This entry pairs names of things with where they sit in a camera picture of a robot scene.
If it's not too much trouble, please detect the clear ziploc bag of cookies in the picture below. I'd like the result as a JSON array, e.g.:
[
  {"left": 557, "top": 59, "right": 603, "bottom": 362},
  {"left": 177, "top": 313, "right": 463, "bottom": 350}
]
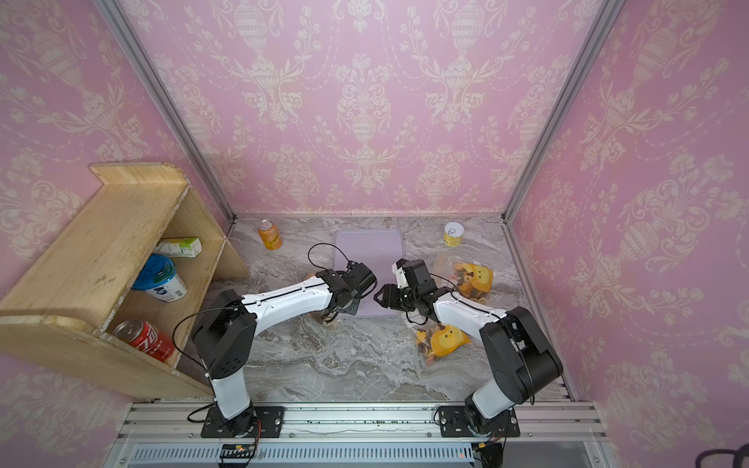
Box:
[{"left": 309, "top": 309, "right": 341, "bottom": 328}]

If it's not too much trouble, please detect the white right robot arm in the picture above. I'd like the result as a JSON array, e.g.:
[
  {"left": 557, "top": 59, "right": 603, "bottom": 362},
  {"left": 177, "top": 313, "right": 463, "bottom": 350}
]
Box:
[{"left": 374, "top": 259, "right": 564, "bottom": 433}]

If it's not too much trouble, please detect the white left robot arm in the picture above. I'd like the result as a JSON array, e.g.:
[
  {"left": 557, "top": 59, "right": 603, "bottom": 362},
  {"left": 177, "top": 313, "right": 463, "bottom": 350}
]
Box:
[{"left": 191, "top": 261, "right": 378, "bottom": 421}]

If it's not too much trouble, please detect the ziploc bag with yellow chick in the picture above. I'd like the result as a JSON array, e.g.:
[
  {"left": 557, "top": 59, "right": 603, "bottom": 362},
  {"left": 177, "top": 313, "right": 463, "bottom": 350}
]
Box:
[{"left": 408, "top": 320, "right": 471, "bottom": 366}]

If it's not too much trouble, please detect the lilac plastic tray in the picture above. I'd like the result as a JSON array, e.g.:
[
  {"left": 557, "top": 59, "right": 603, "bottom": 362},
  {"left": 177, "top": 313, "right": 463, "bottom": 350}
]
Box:
[{"left": 332, "top": 228, "right": 407, "bottom": 319}]

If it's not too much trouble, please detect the yellow tin can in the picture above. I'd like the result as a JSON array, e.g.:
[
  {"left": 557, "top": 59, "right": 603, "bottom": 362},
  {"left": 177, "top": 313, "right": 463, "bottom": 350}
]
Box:
[{"left": 443, "top": 222, "right": 465, "bottom": 247}]

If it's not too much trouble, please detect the orange Schweppes soda can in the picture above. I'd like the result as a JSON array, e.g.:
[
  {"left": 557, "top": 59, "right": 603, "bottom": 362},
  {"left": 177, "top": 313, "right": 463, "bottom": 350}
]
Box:
[{"left": 257, "top": 220, "right": 283, "bottom": 251}]

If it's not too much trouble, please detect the green white carton box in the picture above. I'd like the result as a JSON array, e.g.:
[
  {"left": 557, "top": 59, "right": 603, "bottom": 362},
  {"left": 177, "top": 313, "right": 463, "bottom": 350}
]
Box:
[{"left": 153, "top": 237, "right": 203, "bottom": 259}]

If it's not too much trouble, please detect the blue lid white tub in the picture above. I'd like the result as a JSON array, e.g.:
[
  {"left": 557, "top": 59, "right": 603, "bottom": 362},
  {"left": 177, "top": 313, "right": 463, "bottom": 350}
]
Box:
[{"left": 131, "top": 253, "right": 187, "bottom": 302}]

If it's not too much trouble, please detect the red soda can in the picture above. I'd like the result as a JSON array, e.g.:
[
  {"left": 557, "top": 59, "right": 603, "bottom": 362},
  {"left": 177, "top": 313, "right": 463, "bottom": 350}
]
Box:
[{"left": 113, "top": 319, "right": 175, "bottom": 362}]

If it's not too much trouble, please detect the wooden shelf unit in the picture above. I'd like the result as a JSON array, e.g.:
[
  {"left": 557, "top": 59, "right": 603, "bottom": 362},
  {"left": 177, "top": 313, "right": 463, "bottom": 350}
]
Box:
[{"left": 1, "top": 163, "right": 249, "bottom": 399}]

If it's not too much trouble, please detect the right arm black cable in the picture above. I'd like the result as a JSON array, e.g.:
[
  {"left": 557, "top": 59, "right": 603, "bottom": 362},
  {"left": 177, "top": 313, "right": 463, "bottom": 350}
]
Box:
[{"left": 403, "top": 271, "right": 536, "bottom": 406}]

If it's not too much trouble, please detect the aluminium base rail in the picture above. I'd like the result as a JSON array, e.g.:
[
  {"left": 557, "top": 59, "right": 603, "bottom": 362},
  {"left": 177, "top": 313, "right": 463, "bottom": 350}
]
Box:
[{"left": 105, "top": 401, "right": 617, "bottom": 467}]

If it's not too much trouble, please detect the aluminium frame post left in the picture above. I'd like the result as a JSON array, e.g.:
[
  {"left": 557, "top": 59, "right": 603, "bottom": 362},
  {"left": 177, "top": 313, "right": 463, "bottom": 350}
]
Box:
[{"left": 94, "top": 0, "right": 237, "bottom": 226}]

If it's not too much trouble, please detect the aluminium frame post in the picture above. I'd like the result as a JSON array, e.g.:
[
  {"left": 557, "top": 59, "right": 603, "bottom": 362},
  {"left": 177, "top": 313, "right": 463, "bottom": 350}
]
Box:
[
  {"left": 94, "top": 0, "right": 237, "bottom": 226},
  {"left": 502, "top": 0, "right": 625, "bottom": 225}
]

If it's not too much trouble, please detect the aluminium frame post right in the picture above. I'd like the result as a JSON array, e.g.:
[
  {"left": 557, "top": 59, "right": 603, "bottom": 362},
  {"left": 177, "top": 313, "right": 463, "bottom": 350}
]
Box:
[{"left": 502, "top": 0, "right": 625, "bottom": 225}]

